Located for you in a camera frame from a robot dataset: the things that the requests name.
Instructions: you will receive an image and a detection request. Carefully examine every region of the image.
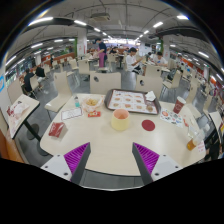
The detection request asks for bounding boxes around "fries basket with paper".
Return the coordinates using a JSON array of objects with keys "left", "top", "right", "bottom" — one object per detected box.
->
[{"left": 82, "top": 96, "right": 104, "bottom": 112}]

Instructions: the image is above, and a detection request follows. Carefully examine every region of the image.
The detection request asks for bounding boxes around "dark red round coaster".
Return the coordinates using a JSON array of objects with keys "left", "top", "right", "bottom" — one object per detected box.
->
[{"left": 142, "top": 120, "right": 155, "bottom": 131}]

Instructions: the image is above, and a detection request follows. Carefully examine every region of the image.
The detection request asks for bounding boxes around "brown food tray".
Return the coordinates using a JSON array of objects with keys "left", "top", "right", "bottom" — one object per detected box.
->
[{"left": 104, "top": 89, "right": 161, "bottom": 115}]

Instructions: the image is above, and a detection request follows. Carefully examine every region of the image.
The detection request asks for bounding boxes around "standing person dark shirt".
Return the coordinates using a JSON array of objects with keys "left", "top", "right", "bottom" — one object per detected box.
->
[{"left": 95, "top": 38, "right": 107, "bottom": 68}]

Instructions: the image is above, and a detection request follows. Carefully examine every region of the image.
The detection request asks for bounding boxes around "colourful paper flyer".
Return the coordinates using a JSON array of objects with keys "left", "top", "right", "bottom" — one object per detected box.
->
[{"left": 160, "top": 108, "right": 183, "bottom": 128}]

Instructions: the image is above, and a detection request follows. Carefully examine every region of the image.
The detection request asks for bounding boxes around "cream yellow cup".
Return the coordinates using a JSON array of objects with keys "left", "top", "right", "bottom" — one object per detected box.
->
[{"left": 111, "top": 109, "right": 129, "bottom": 131}]

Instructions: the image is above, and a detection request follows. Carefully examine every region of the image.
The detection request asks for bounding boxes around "red ketchup packet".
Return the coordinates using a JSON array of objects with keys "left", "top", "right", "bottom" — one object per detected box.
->
[{"left": 88, "top": 111, "right": 101, "bottom": 117}]

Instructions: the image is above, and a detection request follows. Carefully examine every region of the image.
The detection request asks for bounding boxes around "seated person white shirt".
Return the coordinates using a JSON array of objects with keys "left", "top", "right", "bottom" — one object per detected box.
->
[{"left": 126, "top": 47, "right": 141, "bottom": 74}]

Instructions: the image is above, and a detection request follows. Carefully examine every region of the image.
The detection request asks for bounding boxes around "beige chair right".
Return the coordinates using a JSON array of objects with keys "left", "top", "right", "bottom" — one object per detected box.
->
[{"left": 135, "top": 76, "right": 163, "bottom": 98}]

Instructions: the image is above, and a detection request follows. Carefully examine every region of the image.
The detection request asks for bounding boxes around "seated person black shirt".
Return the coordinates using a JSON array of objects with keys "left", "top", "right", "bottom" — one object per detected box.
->
[{"left": 24, "top": 68, "right": 34, "bottom": 93}]

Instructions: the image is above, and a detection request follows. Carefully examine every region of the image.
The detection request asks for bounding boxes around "small teal bottle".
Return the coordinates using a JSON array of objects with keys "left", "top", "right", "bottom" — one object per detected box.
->
[{"left": 74, "top": 96, "right": 80, "bottom": 107}]

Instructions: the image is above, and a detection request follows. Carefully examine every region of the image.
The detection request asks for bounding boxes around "beige chair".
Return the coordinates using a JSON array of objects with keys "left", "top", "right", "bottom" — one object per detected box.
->
[
  {"left": 135, "top": 76, "right": 163, "bottom": 98},
  {"left": 90, "top": 72, "right": 121, "bottom": 95},
  {"left": 45, "top": 71, "right": 72, "bottom": 112}
]

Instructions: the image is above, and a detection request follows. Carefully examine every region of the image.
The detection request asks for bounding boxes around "white paper card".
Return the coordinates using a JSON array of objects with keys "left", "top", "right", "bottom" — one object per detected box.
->
[{"left": 61, "top": 108, "right": 82, "bottom": 120}]

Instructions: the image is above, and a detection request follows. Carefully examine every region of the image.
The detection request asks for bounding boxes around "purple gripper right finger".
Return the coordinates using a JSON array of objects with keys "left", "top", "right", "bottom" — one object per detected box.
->
[{"left": 131, "top": 142, "right": 183, "bottom": 186}]

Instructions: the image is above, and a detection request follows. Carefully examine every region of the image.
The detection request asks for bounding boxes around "neighbouring table left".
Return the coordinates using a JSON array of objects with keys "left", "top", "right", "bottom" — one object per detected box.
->
[{"left": 8, "top": 94, "right": 41, "bottom": 140}]

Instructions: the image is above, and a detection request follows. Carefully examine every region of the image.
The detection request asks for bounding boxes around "red napkin box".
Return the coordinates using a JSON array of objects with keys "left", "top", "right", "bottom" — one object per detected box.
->
[{"left": 48, "top": 122, "right": 67, "bottom": 138}]

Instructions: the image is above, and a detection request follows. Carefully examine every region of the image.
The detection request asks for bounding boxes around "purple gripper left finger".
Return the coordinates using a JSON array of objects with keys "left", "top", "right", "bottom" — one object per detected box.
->
[{"left": 40, "top": 142, "right": 92, "bottom": 186}]

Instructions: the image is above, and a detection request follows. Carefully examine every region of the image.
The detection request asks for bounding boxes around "clear plastic bag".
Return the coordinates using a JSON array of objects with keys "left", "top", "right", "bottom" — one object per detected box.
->
[{"left": 188, "top": 120, "right": 199, "bottom": 138}]

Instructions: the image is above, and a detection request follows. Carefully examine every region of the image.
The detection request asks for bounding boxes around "red paper cup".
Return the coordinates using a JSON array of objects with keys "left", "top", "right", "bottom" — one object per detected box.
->
[{"left": 173, "top": 96, "right": 186, "bottom": 114}]

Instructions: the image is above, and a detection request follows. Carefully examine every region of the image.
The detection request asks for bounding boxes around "beige chair centre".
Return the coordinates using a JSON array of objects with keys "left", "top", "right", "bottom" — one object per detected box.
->
[{"left": 90, "top": 72, "right": 121, "bottom": 95}]

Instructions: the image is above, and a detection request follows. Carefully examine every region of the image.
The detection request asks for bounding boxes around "crumpled white napkin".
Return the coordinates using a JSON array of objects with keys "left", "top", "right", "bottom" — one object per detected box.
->
[{"left": 145, "top": 91, "right": 156, "bottom": 101}]

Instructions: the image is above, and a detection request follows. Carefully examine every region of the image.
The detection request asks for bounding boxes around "beige chair left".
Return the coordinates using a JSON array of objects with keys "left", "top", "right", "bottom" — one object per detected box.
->
[{"left": 45, "top": 71, "right": 72, "bottom": 112}]

